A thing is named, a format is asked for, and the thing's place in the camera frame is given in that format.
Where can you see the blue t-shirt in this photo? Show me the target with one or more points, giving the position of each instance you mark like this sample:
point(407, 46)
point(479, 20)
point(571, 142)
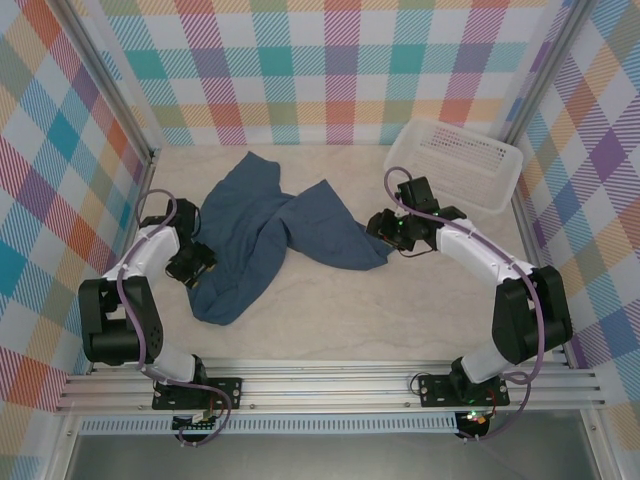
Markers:
point(250, 225)

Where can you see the white perforated plastic basket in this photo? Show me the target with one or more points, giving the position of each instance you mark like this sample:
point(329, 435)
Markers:
point(465, 150)

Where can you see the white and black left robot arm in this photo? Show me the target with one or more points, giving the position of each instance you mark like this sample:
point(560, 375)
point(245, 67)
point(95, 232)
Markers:
point(155, 250)

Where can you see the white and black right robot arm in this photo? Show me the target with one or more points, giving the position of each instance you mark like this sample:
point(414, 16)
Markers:
point(475, 250)

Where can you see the small black circuit board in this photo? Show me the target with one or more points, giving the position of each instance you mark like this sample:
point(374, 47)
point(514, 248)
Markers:
point(475, 419)
point(195, 422)

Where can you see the aluminium side rail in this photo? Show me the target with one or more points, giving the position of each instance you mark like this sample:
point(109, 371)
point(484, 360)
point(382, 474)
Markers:
point(142, 195)
point(523, 235)

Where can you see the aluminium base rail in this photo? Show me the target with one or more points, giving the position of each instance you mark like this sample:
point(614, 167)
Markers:
point(325, 390)

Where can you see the aluminium corner post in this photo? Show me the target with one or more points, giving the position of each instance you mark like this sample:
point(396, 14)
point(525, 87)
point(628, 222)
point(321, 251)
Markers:
point(540, 70)
point(107, 80)

